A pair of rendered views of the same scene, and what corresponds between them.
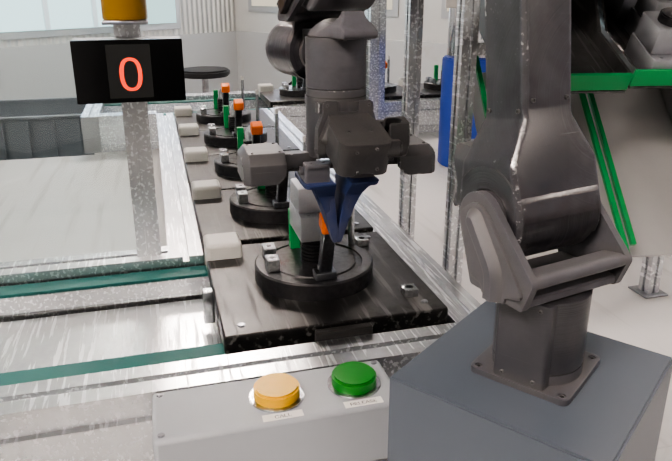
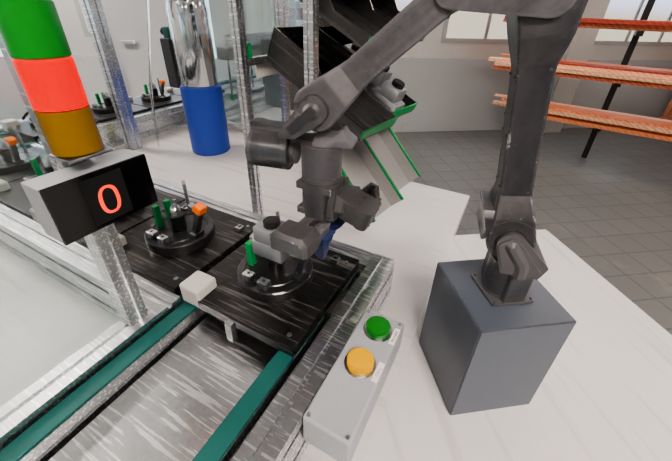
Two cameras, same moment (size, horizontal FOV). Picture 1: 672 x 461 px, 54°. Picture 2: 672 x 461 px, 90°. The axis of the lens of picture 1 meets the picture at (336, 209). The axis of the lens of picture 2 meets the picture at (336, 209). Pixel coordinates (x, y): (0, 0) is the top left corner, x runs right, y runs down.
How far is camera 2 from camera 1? 0.45 m
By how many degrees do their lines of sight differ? 44
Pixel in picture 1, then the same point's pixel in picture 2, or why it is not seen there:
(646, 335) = (385, 223)
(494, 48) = (513, 163)
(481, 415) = (526, 326)
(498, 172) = (524, 224)
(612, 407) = (539, 292)
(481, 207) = (518, 242)
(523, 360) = (519, 293)
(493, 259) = (526, 262)
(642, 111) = not seen: hidden behind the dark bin
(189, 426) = (351, 418)
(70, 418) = not seen: outside the picture
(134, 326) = (180, 376)
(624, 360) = not seen: hidden behind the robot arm
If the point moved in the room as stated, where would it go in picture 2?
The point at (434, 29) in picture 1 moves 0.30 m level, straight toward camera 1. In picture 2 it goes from (82, 45) to (86, 48)
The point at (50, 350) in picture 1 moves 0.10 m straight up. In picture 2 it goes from (141, 443) to (117, 400)
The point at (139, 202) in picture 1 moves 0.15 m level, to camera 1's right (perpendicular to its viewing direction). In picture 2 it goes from (123, 289) to (213, 246)
